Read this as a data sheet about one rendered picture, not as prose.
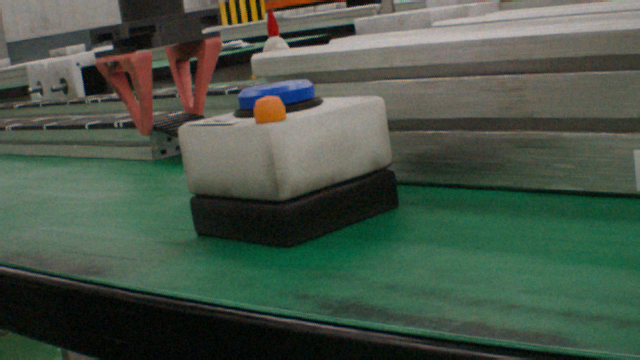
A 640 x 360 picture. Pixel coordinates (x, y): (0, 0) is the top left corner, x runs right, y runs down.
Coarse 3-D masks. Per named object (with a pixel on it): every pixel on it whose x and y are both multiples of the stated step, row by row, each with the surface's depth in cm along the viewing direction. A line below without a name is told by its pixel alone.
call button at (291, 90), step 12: (276, 84) 46; (288, 84) 46; (300, 84) 46; (312, 84) 47; (240, 96) 46; (252, 96) 45; (264, 96) 45; (276, 96) 45; (288, 96) 45; (300, 96) 46; (312, 96) 46; (240, 108) 47; (252, 108) 46
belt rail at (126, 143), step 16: (96, 128) 86; (112, 128) 83; (128, 128) 81; (0, 144) 106; (16, 144) 102; (32, 144) 100; (48, 144) 96; (64, 144) 93; (80, 144) 91; (96, 144) 88; (112, 144) 85; (128, 144) 83; (144, 144) 81; (160, 144) 80; (176, 144) 81
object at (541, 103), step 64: (256, 64) 61; (320, 64) 56; (384, 64) 52; (448, 64) 50; (512, 64) 47; (576, 64) 44; (448, 128) 51; (512, 128) 48; (576, 128) 45; (576, 192) 44
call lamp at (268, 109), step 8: (272, 96) 43; (256, 104) 43; (264, 104) 42; (272, 104) 42; (280, 104) 43; (256, 112) 43; (264, 112) 42; (272, 112) 42; (280, 112) 42; (256, 120) 43; (264, 120) 42; (272, 120) 42
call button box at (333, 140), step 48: (192, 144) 47; (240, 144) 44; (288, 144) 43; (336, 144) 45; (384, 144) 47; (192, 192) 48; (240, 192) 44; (288, 192) 43; (336, 192) 45; (384, 192) 47; (288, 240) 43
